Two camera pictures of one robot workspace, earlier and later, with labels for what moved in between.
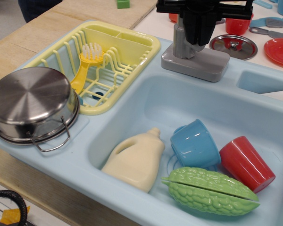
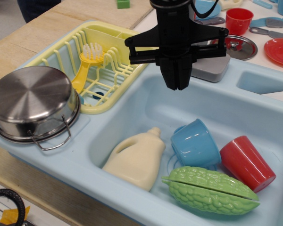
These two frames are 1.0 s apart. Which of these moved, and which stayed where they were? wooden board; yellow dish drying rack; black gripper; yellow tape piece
Moved: black gripper
Stayed: wooden board; yellow dish drying rack; yellow tape piece
